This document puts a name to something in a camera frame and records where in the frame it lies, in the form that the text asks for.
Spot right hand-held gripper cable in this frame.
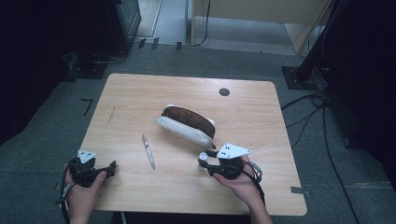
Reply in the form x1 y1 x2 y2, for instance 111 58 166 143
244 161 266 207

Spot grey floor tape piece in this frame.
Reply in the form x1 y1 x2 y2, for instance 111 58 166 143
290 186 313 199

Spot person's left hand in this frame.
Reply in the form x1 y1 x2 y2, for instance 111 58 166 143
63 165 108 219

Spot black cabinet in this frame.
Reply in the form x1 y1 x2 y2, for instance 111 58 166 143
106 0 143 54

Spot left hand-held gripper cable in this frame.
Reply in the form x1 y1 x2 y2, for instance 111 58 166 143
55 161 78 224

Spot black floor cables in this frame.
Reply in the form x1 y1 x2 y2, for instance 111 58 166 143
280 90 362 224

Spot black hanging cable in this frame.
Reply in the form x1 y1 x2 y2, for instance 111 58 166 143
191 0 211 48

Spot hand-held gripper cable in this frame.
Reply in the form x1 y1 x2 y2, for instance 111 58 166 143
55 161 78 224
244 161 266 207

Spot black flat base plate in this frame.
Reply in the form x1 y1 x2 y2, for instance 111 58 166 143
66 55 108 80

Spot pink and silver pen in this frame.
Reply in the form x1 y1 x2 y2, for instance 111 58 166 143
141 133 156 171

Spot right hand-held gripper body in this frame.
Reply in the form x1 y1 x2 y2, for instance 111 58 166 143
211 143 252 181

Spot dark curtain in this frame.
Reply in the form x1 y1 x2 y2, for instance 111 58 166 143
323 0 396 188
0 0 110 146

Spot black stand with base plate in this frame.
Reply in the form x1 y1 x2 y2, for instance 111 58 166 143
281 0 344 91

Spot person's right hand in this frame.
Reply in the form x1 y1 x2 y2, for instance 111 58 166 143
212 154 264 209

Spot white pencil case brown lining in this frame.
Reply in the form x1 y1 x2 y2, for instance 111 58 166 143
156 104 218 149

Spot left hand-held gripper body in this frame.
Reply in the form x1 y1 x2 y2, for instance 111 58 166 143
68 149 106 189

